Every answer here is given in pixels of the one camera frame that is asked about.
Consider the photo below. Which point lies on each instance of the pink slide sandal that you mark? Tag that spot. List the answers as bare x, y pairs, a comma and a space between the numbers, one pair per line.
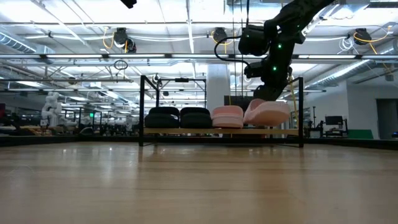
267, 113
228, 118

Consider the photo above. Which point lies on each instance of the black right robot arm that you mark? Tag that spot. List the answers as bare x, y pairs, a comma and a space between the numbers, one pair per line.
295, 15

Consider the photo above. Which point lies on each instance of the white building pillar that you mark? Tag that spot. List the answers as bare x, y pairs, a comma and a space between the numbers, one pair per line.
217, 87

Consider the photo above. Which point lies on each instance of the black monitor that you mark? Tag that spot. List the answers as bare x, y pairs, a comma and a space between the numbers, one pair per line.
333, 120

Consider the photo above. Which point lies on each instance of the green panel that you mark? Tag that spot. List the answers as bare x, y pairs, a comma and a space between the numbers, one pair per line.
360, 134

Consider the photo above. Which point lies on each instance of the dark grey door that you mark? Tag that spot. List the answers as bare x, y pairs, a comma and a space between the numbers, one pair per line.
387, 118

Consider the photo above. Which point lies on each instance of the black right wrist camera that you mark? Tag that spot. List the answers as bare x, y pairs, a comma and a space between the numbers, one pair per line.
253, 70

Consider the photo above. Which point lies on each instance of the wooden shelf with black frame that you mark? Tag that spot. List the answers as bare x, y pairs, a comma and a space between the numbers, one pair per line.
217, 131

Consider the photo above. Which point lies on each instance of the silver air duct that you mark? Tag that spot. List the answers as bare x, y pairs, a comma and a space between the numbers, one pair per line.
342, 73
15, 43

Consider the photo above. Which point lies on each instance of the black background frame rig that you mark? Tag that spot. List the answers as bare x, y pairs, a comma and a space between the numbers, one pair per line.
182, 80

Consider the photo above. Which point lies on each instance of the black overhead camera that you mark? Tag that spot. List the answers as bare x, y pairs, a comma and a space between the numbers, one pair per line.
128, 3

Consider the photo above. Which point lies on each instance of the black aluminium table frame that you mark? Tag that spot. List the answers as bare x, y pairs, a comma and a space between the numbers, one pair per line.
62, 140

